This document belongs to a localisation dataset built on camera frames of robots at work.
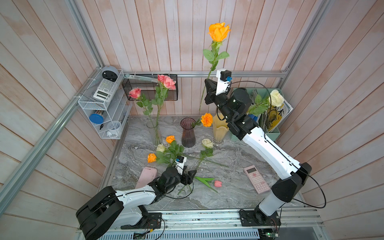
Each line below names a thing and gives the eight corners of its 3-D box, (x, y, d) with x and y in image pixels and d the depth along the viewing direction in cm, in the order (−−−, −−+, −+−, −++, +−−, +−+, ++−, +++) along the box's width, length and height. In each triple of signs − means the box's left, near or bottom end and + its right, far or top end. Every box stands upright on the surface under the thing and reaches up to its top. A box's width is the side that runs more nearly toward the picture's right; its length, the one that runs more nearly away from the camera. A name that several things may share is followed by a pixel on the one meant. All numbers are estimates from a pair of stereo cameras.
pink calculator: (259, 194, 83) (260, 193, 82) (243, 169, 93) (244, 167, 92) (269, 190, 85) (271, 189, 83) (253, 165, 95) (254, 164, 93)
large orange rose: (147, 163, 95) (145, 160, 92) (150, 153, 99) (149, 151, 96) (172, 166, 94) (171, 163, 91) (174, 156, 98) (174, 154, 95)
